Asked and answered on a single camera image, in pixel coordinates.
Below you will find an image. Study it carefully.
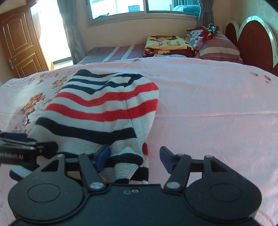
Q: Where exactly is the striped small bed mattress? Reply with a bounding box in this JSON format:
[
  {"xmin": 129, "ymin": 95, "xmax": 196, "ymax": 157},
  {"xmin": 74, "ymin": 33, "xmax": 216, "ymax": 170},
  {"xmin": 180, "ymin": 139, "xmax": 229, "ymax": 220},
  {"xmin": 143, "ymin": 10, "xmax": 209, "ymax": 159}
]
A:
[{"xmin": 79, "ymin": 44, "xmax": 145, "ymax": 64}]

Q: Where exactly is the striped pillow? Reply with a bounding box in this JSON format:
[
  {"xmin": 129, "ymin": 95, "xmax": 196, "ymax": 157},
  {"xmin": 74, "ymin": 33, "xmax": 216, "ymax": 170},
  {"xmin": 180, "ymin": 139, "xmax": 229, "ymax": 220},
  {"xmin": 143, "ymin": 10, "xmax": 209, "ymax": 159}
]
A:
[{"xmin": 186, "ymin": 27, "xmax": 243, "ymax": 64}]

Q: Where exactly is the grey curtain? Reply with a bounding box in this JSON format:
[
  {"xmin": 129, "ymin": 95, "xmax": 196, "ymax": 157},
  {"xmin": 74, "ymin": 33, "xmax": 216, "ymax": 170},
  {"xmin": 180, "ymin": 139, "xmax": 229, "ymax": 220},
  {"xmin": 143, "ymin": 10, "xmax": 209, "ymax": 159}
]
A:
[
  {"xmin": 197, "ymin": 0, "xmax": 214, "ymax": 27},
  {"xmin": 57, "ymin": 0, "xmax": 86, "ymax": 64}
]

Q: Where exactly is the window with white frame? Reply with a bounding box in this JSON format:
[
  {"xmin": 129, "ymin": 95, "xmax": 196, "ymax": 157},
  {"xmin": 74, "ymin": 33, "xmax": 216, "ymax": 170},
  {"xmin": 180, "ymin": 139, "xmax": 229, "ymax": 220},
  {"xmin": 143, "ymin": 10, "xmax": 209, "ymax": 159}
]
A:
[{"xmin": 84, "ymin": 0, "xmax": 200, "ymax": 27}]

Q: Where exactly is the grey left curtain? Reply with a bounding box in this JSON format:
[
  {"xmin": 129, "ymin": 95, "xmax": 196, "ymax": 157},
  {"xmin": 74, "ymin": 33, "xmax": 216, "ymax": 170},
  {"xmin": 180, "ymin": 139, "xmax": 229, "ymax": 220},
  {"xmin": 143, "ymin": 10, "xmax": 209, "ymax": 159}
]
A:
[{"xmin": 57, "ymin": 0, "xmax": 86, "ymax": 64}]

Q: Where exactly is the red decorative item on pillow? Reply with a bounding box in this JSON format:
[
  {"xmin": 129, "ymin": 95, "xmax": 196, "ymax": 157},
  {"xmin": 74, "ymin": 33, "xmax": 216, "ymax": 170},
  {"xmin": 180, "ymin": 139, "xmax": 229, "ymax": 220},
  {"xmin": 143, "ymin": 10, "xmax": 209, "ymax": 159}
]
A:
[{"xmin": 199, "ymin": 23, "xmax": 219, "ymax": 43}]

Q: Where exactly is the yellow folded blanket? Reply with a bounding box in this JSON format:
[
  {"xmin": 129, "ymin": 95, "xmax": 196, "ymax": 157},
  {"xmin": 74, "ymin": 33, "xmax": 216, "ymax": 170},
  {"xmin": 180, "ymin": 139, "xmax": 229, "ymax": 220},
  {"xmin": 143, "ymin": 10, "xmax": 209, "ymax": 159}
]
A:
[{"xmin": 142, "ymin": 35, "xmax": 197, "ymax": 57}]

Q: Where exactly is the red white bed headboard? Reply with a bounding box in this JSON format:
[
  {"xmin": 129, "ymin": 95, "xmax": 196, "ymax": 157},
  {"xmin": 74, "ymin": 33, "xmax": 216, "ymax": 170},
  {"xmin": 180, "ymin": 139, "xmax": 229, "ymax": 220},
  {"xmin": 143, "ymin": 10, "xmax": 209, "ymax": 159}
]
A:
[{"xmin": 224, "ymin": 15, "xmax": 277, "ymax": 76}]

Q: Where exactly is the brown wooden door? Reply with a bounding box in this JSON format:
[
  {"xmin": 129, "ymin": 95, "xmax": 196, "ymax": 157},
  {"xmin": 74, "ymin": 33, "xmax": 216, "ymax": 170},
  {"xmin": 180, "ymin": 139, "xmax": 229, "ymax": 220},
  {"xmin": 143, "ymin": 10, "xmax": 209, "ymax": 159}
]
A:
[{"xmin": 1, "ymin": 5, "xmax": 48, "ymax": 78}]

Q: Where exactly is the grey right curtain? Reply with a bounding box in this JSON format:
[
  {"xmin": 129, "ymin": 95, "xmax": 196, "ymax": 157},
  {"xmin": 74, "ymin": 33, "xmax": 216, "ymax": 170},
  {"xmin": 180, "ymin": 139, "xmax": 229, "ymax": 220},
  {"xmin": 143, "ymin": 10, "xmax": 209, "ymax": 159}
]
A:
[{"xmin": 197, "ymin": 0, "xmax": 214, "ymax": 27}]

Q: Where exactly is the striped knit child sweater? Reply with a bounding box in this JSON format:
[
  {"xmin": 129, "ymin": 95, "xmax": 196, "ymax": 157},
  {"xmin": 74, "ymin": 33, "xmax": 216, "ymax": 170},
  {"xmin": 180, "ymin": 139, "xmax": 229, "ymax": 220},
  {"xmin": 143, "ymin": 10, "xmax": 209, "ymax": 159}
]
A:
[{"xmin": 9, "ymin": 69, "xmax": 160, "ymax": 185}]

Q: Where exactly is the pink floral bed sheet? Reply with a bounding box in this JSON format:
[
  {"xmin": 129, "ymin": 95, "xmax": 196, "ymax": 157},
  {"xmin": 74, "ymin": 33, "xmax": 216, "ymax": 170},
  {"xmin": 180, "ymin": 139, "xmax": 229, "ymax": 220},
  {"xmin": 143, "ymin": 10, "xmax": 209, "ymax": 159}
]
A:
[{"xmin": 1, "ymin": 57, "xmax": 277, "ymax": 225}]

